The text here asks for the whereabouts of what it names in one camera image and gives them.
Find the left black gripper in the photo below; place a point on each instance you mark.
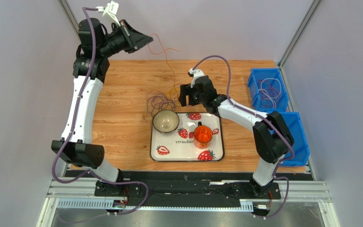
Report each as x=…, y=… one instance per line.
x=133, y=40

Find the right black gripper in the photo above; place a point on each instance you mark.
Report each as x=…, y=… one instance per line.
x=191, y=95

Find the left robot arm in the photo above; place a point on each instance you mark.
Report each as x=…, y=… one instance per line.
x=75, y=146

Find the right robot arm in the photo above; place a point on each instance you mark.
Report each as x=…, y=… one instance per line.
x=273, y=139

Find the orange transparent mug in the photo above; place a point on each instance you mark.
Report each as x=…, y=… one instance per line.
x=202, y=136

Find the beige ceramic bowl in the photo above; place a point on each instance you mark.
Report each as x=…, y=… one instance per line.
x=166, y=121

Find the white strawberry tray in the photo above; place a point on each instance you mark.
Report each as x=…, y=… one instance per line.
x=178, y=145

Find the far blue plastic bin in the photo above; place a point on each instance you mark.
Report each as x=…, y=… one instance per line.
x=267, y=90

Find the blue plastic bin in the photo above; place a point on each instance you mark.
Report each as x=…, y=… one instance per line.
x=300, y=147
x=267, y=90

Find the near blue plastic bin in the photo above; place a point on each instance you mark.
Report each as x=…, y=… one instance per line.
x=300, y=147

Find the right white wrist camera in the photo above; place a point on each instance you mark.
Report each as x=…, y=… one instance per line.
x=195, y=74

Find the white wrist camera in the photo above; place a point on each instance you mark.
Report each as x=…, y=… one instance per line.
x=110, y=11
x=195, y=74

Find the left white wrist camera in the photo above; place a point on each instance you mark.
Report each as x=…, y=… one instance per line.
x=110, y=11

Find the aluminium frame rail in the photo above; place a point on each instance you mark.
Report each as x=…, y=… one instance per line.
x=80, y=195

